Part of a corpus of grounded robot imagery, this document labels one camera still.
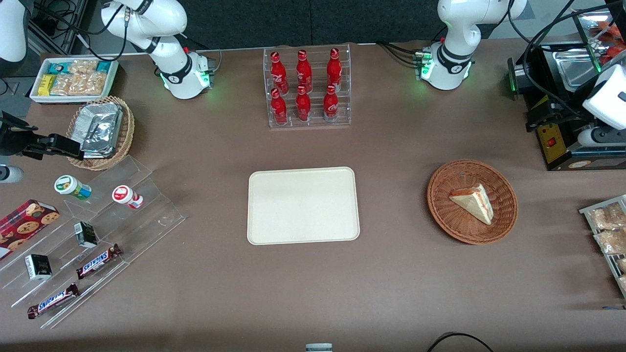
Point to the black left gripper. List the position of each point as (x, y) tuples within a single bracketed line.
[(561, 113)]

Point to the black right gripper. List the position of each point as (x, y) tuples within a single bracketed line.
[(11, 143)]

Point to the triangular sandwich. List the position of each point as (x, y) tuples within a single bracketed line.
[(473, 201)]

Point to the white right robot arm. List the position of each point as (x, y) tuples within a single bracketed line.
[(171, 73)]

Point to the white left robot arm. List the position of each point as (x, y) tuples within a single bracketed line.
[(452, 58)]

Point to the light wicker basket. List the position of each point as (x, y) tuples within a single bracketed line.
[(124, 132)]

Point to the white rectangular snack tray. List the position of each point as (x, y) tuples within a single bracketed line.
[(112, 83)]

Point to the tray of wrapped pastries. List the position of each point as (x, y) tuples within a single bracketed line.
[(587, 211)]

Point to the brown wicker basket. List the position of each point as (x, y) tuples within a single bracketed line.
[(450, 220)]

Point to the beige plastic tray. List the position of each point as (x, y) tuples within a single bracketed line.
[(303, 205)]

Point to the black food warmer cabinet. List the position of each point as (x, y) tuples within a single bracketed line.
[(555, 146)]

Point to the silver foil pack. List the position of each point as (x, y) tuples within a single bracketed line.
[(95, 115), (102, 139)]

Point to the green lid snack cup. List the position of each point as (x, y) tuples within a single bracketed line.
[(68, 186)]

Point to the clear bag of crackers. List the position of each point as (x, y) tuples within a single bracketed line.
[(83, 66), (89, 83), (62, 84)]

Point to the yellow snack bar pack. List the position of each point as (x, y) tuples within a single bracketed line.
[(46, 84)]

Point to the steel warmer pan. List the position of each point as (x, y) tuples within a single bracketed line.
[(574, 68)]

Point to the red lid snack cup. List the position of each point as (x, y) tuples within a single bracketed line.
[(124, 195)]

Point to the teal snack pack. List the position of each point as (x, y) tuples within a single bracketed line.
[(57, 67), (103, 66)]

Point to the red plaid cookie box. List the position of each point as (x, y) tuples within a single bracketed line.
[(24, 226)]

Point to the small black carton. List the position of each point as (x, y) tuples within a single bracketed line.
[(38, 267), (86, 234)]

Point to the clear acrylic stepped display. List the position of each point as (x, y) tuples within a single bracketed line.
[(146, 220)]

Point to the red fried food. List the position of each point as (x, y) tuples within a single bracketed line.
[(609, 34)]

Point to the Snickers chocolate bar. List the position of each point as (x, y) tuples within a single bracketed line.
[(98, 261), (53, 300)]

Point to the dark fabric partition panel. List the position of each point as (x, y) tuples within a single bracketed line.
[(371, 19), (244, 22)]

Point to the red cola bottle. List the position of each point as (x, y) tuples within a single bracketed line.
[(279, 110), (303, 106), (334, 71), (303, 73), (331, 105), (279, 73)]

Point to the clear acrylic bottle rack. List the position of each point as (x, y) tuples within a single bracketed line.
[(318, 122)]

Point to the small grey object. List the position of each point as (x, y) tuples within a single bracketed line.
[(319, 348)]

